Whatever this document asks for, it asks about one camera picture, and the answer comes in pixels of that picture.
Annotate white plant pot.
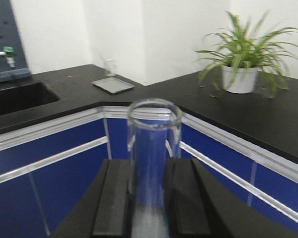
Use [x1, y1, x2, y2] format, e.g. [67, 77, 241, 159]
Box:
[221, 65, 259, 94]

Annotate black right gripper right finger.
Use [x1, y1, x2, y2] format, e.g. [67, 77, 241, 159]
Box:
[164, 158, 298, 238]

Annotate green spider plant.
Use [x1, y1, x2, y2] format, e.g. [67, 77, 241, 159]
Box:
[197, 11, 298, 99]

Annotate tall clear test tube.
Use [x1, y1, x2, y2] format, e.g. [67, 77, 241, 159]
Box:
[127, 98, 182, 238]

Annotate blue cabinet fronts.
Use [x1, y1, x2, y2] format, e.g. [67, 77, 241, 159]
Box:
[0, 106, 298, 238]

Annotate metal tray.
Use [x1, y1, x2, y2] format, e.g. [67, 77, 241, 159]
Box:
[91, 77, 135, 94]

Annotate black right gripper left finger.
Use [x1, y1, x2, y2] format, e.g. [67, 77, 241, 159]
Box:
[51, 159, 134, 238]

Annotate white lab faucet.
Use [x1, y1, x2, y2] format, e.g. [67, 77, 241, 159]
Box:
[0, 46, 15, 68]

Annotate clear glass beaker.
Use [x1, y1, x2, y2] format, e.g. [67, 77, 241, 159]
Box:
[104, 59, 116, 77]

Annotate black sink basin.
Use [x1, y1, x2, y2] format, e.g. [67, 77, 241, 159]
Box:
[0, 82, 59, 116]

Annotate blue pegboard drying rack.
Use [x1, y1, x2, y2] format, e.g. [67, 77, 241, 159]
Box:
[0, 0, 31, 82]

